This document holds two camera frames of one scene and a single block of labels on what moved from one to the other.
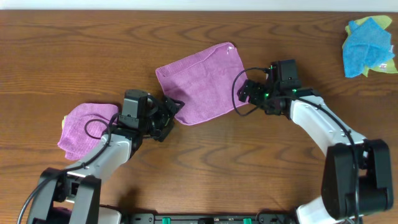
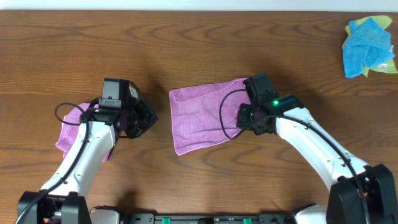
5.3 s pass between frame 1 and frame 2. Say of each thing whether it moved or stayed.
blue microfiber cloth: stayed
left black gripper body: moved
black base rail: stayed
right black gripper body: moved
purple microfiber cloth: moved
